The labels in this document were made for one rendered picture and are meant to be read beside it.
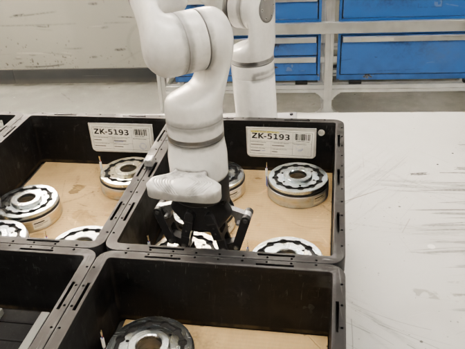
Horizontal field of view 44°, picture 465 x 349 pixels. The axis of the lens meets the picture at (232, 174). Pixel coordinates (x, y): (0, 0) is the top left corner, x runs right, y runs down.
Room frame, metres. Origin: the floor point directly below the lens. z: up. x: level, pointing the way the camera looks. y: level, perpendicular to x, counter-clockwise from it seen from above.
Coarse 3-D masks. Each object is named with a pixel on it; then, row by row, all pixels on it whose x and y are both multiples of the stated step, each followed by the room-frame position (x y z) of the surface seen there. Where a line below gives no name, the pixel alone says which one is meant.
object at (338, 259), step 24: (240, 120) 0.93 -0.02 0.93; (264, 120) 0.92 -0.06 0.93; (288, 120) 0.92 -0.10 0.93; (312, 120) 0.91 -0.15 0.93; (336, 120) 0.91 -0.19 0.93; (336, 144) 0.82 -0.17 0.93; (336, 168) 0.74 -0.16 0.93; (144, 192) 0.71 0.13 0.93; (336, 192) 0.68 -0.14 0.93; (120, 216) 0.65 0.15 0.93; (336, 216) 0.62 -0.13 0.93; (336, 240) 0.57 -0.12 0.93; (336, 264) 0.52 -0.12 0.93
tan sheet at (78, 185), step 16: (48, 176) 0.95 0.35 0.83; (64, 176) 0.94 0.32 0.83; (80, 176) 0.94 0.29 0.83; (96, 176) 0.94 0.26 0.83; (64, 192) 0.88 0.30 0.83; (80, 192) 0.88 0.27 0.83; (96, 192) 0.88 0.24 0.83; (64, 208) 0.83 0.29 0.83; (80, 208) 0.83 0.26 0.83; (96, 208) 0.82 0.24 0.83; (112, 208) 0.82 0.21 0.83; (64, 224) 0.78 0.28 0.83; (80, 224) 0.78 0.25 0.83; (96, 224) 0.78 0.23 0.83
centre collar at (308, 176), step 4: (292, 168) 0.86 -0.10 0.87; (296, 168) 0.86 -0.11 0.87; (300, 168) 0.86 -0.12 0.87; (304, 168) 0.86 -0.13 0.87; (284, 172) 0.84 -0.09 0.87; (288, 172) 0.84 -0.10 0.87; (292, 172) 0.85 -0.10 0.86; (296, 172) 0.85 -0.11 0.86; (300, 172) 0.85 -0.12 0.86; (304, 172) 0.85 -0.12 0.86; (308, 172) 0.84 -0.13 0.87; (284, 176) 0.83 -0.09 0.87; (288, 176) 0.83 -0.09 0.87; (308, 176) 0.83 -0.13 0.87; (312, 176) 0.84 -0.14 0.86; (288, 180) 0.82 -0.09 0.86; (292, 180) 0.82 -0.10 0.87; (296, 180) 0.82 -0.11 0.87; (300, 180) 0.82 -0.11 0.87; (304, 180) 0.82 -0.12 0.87; (308, 180) 0.82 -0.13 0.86
